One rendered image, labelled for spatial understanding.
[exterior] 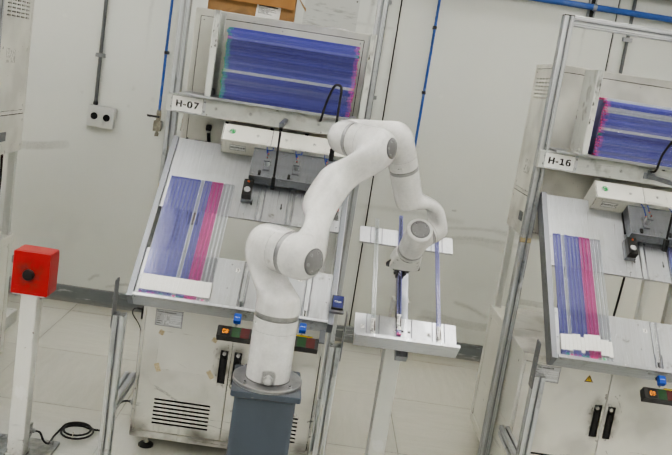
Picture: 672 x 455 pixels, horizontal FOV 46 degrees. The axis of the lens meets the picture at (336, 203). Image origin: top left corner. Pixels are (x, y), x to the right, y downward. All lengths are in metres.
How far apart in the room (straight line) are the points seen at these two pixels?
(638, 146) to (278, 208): 1.39
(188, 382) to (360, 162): 1.35
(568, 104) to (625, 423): 1.27
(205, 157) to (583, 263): 1.47
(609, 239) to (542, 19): 1.83
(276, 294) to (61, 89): 2.92
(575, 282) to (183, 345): 1.47
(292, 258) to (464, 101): 2.72
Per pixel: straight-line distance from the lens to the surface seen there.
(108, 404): 2.93
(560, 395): 3.25
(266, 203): 2.95
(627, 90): 3.42
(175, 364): 3.14
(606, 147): 3.21
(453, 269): 4.72
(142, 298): 2.75
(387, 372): 2.87
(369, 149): 2.14
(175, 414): 3.22
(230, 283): 2.76
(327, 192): 2.12
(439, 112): 4.58
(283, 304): 2.09
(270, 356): 2.13
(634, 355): 2.97
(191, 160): 3.07
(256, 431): 2.19
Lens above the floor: 1.54
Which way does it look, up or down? 9 degrees down
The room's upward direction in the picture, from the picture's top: 9 degrees clockwise
